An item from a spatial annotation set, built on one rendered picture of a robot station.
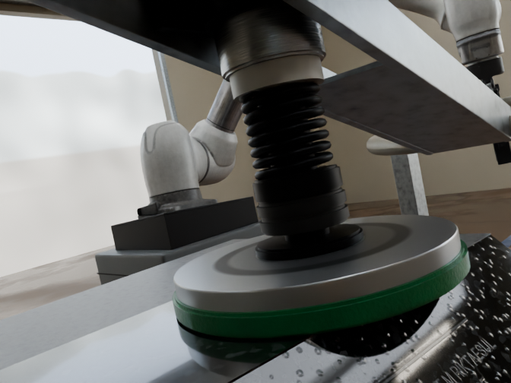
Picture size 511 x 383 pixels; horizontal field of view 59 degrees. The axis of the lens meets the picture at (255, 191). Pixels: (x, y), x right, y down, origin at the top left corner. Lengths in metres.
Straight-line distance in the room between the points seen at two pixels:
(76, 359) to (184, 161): 1.05
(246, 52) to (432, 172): 7.04
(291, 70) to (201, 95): 6.28
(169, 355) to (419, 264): 0.15
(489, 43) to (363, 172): 6.84
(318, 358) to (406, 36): 0.28
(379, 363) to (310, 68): 0.20
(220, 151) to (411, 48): 1.09
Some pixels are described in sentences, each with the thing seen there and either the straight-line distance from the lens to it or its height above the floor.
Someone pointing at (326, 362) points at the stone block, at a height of 0.85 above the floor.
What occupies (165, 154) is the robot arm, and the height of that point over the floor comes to 1.05.
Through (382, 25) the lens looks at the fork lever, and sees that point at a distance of 0.38.
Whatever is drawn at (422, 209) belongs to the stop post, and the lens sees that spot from 1.99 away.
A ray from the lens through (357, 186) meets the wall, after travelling 8.01.
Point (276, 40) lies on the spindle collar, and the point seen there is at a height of 1.04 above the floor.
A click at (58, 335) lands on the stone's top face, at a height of 0.87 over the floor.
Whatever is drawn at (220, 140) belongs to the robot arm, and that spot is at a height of 1.07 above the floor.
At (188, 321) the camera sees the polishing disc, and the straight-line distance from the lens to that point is 0.30.
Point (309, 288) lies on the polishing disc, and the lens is 0.25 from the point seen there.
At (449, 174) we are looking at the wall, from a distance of 7.23.
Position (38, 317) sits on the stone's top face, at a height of 0.87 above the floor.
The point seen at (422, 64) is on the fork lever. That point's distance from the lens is 0.44.
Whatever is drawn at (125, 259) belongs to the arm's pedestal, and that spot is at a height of 0.79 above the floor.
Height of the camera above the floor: 0.96
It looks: 3 degrees down
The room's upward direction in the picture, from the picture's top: 12 degrees counter-clockwise
